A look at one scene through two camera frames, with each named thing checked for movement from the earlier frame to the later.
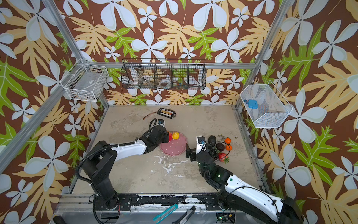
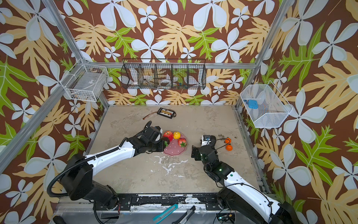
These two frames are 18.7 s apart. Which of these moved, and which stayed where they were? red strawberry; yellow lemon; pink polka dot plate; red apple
Moved: red strawberry
Stayed: red apple; pink polka dot plate; yellow lemon
